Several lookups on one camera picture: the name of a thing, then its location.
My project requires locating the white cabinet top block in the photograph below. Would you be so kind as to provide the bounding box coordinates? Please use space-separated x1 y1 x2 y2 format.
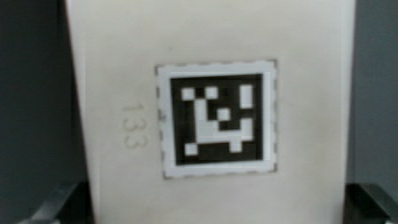
65 0 355 224

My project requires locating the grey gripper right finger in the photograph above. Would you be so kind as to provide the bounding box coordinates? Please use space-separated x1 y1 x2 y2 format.
342 183 398 224

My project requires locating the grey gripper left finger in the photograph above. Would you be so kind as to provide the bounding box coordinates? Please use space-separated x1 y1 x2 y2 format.
15 182 93 224

